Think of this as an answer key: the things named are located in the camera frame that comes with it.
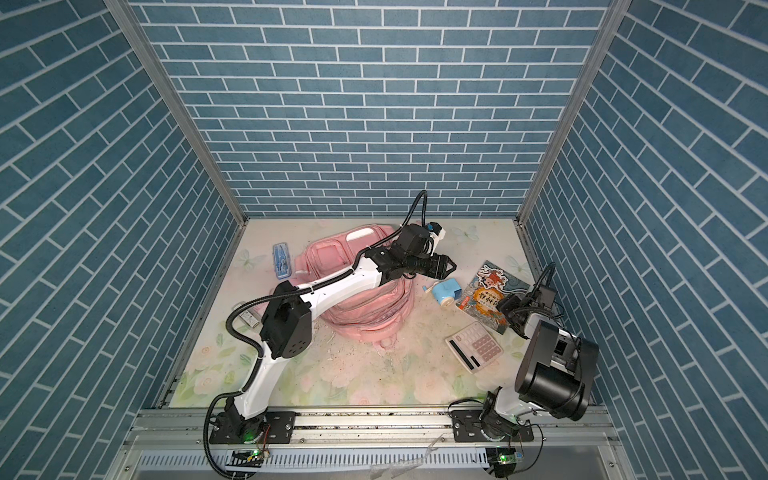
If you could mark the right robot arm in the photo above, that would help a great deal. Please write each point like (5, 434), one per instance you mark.
(556, 374)

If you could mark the blue clear pencil case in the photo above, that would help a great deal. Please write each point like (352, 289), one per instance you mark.
(282, 261)

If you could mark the pink student backpack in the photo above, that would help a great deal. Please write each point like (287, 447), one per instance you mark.
(358, 307)

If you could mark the colourful picture book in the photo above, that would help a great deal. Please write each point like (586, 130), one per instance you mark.
(488, 287)

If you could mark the pink white calculator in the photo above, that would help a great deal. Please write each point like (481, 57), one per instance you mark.
(474, 347)

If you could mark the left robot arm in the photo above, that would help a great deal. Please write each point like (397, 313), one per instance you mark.
(287, 324)

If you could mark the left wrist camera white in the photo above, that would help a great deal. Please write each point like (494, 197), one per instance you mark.
(436, 231)

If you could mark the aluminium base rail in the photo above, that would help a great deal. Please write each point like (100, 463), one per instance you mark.
(392, 442)

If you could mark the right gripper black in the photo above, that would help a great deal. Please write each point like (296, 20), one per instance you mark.
(509, 303)

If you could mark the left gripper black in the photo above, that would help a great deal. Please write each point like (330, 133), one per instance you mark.
(439, 265)

